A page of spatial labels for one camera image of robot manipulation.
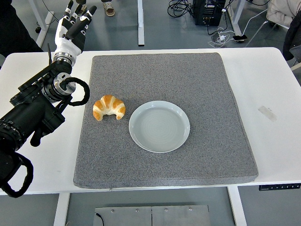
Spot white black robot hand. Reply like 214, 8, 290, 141
54, 0, 97, 59

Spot golden croissant bread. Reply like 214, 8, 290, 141
93, 94, 127, 121

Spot light grey round plate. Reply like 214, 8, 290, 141
128, 100, 190, 153

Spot grey metal plate with screws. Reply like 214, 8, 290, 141
94, 204, 210, 226

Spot black fabric cover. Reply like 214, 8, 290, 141
0, 0, 45, 62

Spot person's right shoe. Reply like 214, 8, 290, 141
103, 1, 116, 17

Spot white straight desk leg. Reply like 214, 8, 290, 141
137, 0, 145, 47

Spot grey speckled cushion mat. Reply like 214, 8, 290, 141
73, 52, 259, 190

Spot black computer case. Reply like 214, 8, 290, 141
192, 0, 226, 26

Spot grey floor power strip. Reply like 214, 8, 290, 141
211, 32, 230, 44

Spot white table leg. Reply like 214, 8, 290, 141
227, 186, 247, 226
52, 193, 71, 226

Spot black smartphone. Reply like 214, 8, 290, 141
232, 34, 248, 43

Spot grey chair leg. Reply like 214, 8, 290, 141
245, 21, 269, 47

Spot translucent tape strip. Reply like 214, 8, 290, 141
258, 105, 277, 122

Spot beige padded jacket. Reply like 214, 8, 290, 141
266, 0, 301, 29

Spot black jacket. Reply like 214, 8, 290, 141
282, 10, 301, 62

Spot grey chair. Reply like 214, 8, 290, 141
289, 44, 301, 70

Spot black desk control panel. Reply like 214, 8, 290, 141
259, 183, 301, 191

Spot tangled black floor cables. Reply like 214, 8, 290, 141
167, 0, 196, 18

